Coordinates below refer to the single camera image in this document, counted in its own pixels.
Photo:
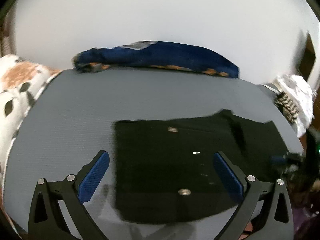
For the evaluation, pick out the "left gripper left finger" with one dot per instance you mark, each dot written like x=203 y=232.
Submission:
x=46 y=220

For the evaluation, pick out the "white floral pillow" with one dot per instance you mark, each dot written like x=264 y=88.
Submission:
x=22 y=83

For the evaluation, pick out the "blue floral blanket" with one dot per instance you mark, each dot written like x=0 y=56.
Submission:
x=156 y=54

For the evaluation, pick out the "grey mesh mattress cover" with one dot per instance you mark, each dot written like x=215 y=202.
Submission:
x=73 y=120

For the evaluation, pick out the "black pants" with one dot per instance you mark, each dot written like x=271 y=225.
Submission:
x=167 y=173

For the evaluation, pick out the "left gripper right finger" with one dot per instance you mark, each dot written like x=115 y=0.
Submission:
x=275 y=220

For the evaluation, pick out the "white patterned cloth pile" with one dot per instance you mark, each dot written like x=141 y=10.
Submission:
x=293 y=97

